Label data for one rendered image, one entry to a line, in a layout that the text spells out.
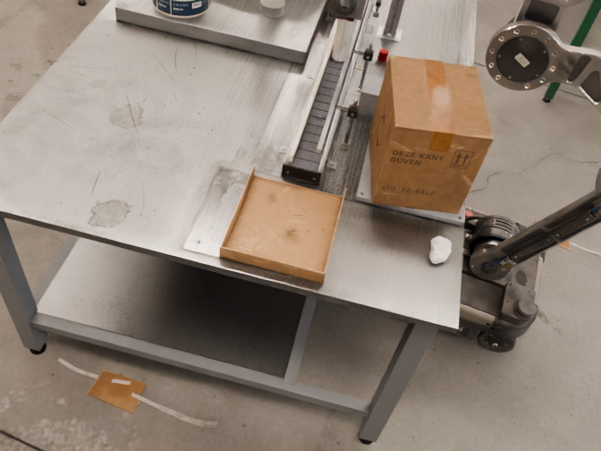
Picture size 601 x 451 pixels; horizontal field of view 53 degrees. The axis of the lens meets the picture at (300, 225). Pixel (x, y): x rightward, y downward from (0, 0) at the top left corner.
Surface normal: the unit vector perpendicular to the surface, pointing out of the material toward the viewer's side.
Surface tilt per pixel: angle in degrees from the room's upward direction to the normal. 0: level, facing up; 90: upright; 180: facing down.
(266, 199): 0
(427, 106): 0
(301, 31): 0
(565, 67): 90
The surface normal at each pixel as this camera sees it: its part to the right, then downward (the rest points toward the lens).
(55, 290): 0.12, -0.65
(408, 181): -0.05, 0.75
